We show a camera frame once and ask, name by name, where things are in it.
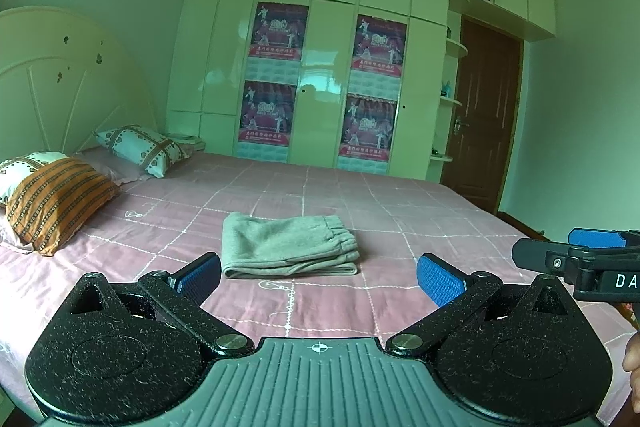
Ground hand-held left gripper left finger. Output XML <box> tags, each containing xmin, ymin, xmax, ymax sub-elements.
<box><xmin>65</xmin><ymin>252</ymin><xmax>254</xmax><ymax>359</ymax></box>

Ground brown wooden door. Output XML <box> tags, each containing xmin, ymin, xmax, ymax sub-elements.
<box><xmin>440</xmin><ymin>14</ymin><xmax>525</xmax><ymax>214</ymax></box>

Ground grey pants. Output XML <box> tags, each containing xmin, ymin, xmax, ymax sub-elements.
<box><xmin>221</xmin><ymin>213</ymin><xmax>361</xmax><ymax>279</ymax></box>

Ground cream bed headboard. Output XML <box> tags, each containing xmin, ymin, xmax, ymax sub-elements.
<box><xmin>0</xmin><ymin>6</ymin><xmax>160</xmax><ymax>164</ymax></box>

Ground stack of folded cloths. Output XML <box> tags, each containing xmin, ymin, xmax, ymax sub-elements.
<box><xmin>165</xmin><ymin>133</ymin><xmax>207</xmax><ymax>152</ymax></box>

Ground person's right hand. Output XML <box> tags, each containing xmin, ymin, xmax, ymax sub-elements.
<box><xmin>622</xmin><ymin>332</ymin><xmax>640</xmax><ymax>414</ymax></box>

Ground pink checked bed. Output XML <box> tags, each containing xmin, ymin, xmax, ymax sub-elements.
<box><xmin>0</xmin><ymin>149</ymin><xmax>640</xmax><ymax>427</ymax></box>

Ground orange striped pillow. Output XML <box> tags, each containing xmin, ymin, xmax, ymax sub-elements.
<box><xmin>5</xmin><ymin>157</ymin><xmax>122</xmax><ymax>257</ymax></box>

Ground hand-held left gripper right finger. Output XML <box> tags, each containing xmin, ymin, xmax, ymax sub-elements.
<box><xmin>385</xmin><ymin>253</ymin><xmax>577</xmax><ymax>360</ymax></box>

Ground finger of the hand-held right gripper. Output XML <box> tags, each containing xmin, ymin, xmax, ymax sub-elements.
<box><xmin>567</xmin><ymin>228</ymin><xmax>640</xmax><ymax>251</ymax></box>
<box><xmin>511</xmin><ymin>238</ymin><xmax>592</xmax><ymax>284</ymax></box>

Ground purple wall poster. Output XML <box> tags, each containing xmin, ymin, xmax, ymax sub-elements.
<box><xmin>247</xmin><ymin>2</ymin><xmax>309</xmax><ymax>64</ymax></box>
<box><xmin>351</xmin><ymin>14</ymin><xmax>408</xmax><ymax>78</ymax></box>
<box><xmin>237</xmin><ymin>80</ymin><xmax>297</xmax><ymax>146</ymax></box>
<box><xmin>338</xmin><ymin>94</ymin><xmax>398</xmax><ymax>164</ymax></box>

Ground white corner shelves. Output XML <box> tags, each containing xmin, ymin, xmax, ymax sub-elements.
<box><xmin>429</xmin><ymin>0</ymin><xmax>496</xmax><ymax>164</ymax></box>

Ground white heart-print pillow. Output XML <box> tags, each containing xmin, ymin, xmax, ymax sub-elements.
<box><xmin>0</xmin><ymin>151</ymin><xmax>71</xmax><ymax>208</ymax></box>
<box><xmin>94</xmin><ymin>124</ymin><xmax>190</xmax><ymax>178</ymax></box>

